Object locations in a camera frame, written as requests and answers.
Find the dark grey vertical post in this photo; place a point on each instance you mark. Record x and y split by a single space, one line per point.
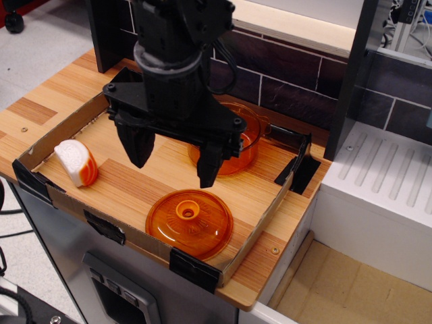
367 40

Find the orange transparent pot lid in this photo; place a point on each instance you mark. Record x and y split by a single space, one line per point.
194 221

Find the white toy sink drainboard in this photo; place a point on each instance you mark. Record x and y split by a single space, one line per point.
374 204

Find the grey toy oven door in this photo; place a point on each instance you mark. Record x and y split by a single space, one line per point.
108 280

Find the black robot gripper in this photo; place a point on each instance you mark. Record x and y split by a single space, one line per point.
172 99

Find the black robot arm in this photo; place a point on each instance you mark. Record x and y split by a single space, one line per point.
173 30

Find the cardboard fence with black tape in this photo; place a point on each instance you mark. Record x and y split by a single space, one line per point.
67 106

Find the black caster wheel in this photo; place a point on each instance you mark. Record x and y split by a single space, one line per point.
14 22

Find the white and orange toy sushi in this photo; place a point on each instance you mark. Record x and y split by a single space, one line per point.
78 161

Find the orange transparent plastic pot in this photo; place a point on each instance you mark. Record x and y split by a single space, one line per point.
257 125

